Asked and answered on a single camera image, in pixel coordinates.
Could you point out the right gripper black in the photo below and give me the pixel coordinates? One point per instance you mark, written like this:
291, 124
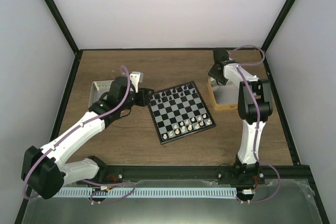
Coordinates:
211, 73

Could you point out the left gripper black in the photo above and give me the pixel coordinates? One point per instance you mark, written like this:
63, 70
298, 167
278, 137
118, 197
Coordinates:
145, 98

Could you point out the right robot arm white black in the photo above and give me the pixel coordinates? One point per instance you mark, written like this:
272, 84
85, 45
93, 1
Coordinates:
255, 106

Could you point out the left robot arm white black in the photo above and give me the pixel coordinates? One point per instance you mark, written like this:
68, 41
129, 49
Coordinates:
46, 169

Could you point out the black white chess board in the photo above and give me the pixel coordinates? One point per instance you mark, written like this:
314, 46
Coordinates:
178, 106

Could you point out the orange metal tin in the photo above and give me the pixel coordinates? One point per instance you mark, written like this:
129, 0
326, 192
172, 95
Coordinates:
222, 97

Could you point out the pink metal tin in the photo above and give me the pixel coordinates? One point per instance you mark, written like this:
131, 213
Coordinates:
98, 88

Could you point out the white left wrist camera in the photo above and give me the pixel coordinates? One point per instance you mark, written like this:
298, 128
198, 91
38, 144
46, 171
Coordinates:
136, 78

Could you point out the black frame back rail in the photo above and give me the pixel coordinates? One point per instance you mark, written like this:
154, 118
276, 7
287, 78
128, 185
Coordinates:
149, 49

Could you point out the light blue slotted cable duct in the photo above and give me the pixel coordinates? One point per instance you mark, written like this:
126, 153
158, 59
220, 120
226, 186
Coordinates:
82, 192

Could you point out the black frame post right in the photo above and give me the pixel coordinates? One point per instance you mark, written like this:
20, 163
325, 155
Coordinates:
277, 24

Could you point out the black frame post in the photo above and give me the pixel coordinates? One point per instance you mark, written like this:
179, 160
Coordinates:
277, 24
62, 25

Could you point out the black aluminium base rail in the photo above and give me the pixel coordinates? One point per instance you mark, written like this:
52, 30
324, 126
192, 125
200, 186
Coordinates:
224, 174

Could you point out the black frame post left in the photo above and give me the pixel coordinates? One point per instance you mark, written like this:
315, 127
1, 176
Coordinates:
62, 25

